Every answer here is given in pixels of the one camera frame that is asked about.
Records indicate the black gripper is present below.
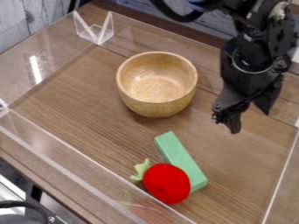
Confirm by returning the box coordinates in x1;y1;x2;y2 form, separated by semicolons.
211;38;293;134

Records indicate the green rectangular block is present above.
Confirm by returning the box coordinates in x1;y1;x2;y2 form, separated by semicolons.
154;131;208;193

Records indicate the light wooden bowl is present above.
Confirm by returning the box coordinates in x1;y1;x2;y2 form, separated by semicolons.
116;51;199;118

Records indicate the red plush tomato toy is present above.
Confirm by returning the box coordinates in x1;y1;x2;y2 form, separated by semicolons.
130;158;192;204

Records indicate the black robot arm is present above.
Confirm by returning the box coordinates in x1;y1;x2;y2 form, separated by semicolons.
187;0;298;134

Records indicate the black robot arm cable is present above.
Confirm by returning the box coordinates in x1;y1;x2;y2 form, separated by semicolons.
148;0;208;24

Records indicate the clear acrylic corner bracket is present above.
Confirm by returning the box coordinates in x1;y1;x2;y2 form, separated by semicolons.
72;11;115;46

